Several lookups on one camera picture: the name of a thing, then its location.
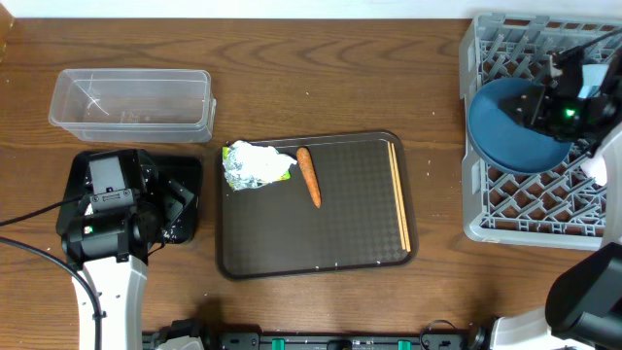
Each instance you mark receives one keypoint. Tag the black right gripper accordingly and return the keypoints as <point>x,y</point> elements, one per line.
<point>532,110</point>

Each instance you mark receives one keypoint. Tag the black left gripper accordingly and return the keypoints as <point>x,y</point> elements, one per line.
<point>156,188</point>

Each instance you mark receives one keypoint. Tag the dark blue plate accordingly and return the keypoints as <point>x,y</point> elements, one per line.
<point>504,144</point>

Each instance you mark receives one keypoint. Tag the white pink cup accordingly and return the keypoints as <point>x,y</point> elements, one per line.
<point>594,167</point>

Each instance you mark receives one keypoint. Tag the orange carrot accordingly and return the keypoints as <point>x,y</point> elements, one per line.
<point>308,172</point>

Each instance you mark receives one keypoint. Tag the light blue small bowl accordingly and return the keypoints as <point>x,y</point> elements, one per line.
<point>593,76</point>

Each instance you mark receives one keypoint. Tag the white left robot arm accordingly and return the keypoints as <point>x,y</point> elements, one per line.
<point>110,298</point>

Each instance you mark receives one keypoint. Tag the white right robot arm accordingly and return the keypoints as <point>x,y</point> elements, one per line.
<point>583,306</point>

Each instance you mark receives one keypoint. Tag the black waste tray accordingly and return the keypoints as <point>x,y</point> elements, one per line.
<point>175,181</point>

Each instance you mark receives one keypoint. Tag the grey dishwasher rack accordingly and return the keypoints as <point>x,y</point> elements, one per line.
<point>558,208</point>

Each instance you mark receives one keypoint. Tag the clear plastic bin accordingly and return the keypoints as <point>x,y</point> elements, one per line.
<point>134,105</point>

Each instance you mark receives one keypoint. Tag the crumpled foil wrapper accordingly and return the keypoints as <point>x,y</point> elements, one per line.
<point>249,167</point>

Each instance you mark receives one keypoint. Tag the dark brown serving tray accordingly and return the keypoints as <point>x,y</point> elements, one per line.
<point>366,219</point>

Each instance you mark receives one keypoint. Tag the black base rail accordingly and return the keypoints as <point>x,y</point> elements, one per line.
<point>190,334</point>

